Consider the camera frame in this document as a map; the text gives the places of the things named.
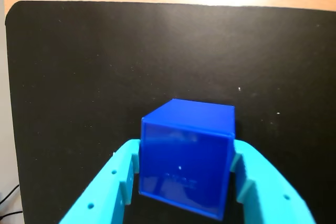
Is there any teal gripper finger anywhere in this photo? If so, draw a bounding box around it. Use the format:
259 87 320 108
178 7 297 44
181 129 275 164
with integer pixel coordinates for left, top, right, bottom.
59 138 141 224
229 139 318 224

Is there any blue cube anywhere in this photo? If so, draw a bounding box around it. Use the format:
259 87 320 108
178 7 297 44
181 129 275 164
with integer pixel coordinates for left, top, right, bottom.
138 98 236 221

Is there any black mat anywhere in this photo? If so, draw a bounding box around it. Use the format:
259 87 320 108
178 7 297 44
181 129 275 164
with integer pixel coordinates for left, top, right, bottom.
5 0 336 224

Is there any thin black cable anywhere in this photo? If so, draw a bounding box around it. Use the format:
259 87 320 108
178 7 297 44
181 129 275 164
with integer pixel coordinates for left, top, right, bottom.
0 184 20 205
0 209 23 218

